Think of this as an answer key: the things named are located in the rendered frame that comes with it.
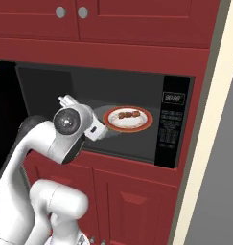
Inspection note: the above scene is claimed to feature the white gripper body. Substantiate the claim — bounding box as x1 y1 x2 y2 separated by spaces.
58 94 108 139

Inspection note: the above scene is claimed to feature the black microwave oven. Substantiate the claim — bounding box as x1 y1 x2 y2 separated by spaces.
14 61 196 170

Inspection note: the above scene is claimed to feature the white plate with red rim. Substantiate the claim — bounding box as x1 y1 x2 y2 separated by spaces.
103 105 153 133

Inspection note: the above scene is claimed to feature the black microwave door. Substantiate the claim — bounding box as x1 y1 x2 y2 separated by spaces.
0 60 29 191

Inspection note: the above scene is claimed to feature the red cupboard door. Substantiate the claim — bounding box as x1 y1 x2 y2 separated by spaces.
23 150 100 245
92 167 180 245
0 0 80 42
75 0 221 50

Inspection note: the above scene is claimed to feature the brown kebab skewer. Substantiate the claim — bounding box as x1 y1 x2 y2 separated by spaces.
117 110 142 120

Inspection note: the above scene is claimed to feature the red tall cupboard frame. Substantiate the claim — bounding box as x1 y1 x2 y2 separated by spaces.
0 0 232 245

